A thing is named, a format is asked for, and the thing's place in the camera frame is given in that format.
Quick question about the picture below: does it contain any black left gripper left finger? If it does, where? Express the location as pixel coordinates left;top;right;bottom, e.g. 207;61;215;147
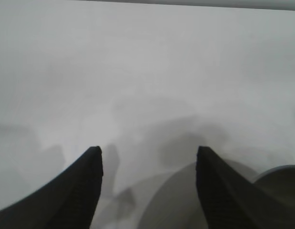
0;146;104;229

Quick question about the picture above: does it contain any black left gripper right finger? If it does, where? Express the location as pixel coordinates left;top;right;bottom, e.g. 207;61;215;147
195;145;295;229

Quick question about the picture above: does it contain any stainless steel mixing bowl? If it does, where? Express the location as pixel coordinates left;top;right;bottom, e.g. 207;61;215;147
137;162;295;229

